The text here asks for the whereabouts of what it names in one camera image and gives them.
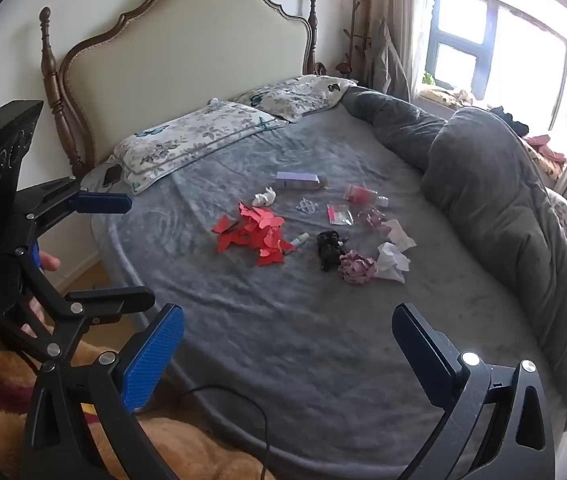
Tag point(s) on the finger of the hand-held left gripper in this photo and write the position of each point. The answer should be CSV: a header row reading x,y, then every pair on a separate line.
x,y
113,302
100,203

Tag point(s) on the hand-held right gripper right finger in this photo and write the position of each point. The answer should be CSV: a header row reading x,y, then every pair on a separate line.
x,y
413,347

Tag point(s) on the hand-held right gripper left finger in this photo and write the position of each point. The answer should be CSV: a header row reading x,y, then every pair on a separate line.
x,y
153,360

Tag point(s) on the cream and blue lip balm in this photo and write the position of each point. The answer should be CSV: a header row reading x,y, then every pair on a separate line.
x,y
300,242

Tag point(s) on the clear pink plastic bottle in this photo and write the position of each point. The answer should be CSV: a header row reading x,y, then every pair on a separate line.
x,y
361,194

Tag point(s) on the small white tissue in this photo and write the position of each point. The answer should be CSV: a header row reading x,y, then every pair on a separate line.
x,y
265,196

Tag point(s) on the purple cardboard box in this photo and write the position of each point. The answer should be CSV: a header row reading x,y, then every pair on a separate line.
x,y
298,181

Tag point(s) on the person's left hand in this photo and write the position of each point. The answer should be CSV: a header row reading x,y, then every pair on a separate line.
x,y
49,263

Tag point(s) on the dark smartphone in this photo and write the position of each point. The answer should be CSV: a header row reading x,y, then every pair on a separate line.
x,y
111,175

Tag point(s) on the pink paper flower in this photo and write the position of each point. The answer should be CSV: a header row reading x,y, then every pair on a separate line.
x,y
357,269

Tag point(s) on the floral pillow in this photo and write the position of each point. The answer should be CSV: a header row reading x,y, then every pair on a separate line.
x,y
188,135
298,95

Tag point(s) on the grey fleece blanket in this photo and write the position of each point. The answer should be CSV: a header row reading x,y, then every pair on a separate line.
x,y
263,320

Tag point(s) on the clear red-printed wrapper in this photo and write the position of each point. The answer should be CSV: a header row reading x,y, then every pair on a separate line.
x,y
371,220

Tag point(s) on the clear bag with pink item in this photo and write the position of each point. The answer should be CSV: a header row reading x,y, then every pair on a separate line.
x,y
339,214

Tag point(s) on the pile of red paper butterflies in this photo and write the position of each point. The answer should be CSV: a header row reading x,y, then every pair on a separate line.
x,y
258,230

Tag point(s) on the grey duvet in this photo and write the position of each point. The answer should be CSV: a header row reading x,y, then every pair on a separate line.
x,y
488,200

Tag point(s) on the blue white desiccant packet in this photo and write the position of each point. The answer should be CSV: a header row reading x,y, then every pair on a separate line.
x,y
307,206

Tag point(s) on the pink cloth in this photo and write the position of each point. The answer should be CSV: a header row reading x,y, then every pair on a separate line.
x,y
546,144

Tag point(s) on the dark cloth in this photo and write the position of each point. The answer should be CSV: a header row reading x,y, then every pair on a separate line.
x,y
511,119

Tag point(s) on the grey hanging garment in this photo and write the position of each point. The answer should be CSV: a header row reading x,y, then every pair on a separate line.
x,y
391,65

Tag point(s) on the wooden coat rack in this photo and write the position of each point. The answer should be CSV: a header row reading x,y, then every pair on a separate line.
x,y
358,35

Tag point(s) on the window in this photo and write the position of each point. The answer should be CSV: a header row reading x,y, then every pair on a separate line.
x,y
523,60

